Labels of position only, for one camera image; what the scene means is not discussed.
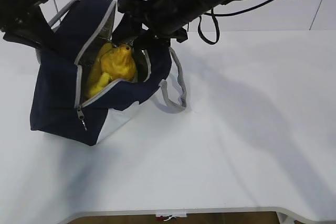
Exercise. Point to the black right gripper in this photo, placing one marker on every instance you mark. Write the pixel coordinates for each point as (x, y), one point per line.
(144, 27)

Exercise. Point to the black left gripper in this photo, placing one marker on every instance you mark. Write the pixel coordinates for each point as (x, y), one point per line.
(23, 22)

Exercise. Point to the yellow pear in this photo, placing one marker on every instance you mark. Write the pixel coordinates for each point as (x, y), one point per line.
(117, 62)

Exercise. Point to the yellow banana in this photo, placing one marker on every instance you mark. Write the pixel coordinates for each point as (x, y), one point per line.
(97, 79)

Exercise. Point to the navy and white lunch bag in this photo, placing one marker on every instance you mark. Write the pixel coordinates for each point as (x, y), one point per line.
(61, 105)

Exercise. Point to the white tag under table edge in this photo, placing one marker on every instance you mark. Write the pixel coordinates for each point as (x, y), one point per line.
(169, 215)

